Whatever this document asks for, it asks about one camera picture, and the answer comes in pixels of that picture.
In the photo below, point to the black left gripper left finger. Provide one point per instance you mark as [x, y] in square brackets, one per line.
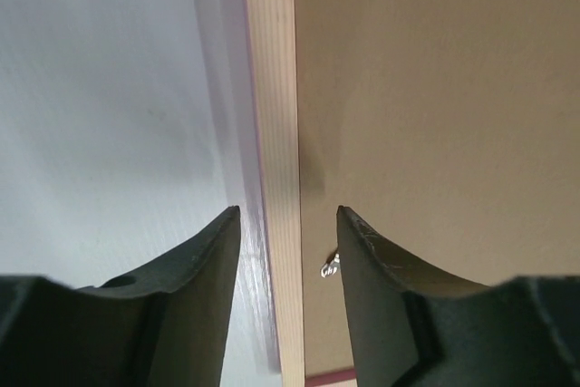
[164, 323]

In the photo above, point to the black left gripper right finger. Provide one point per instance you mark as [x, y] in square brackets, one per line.
[414, 324]

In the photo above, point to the brown cardboard backing board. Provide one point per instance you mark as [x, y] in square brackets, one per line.
[450, 126]

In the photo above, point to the pink wooden picture frame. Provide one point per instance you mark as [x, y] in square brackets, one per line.
[272, 39]

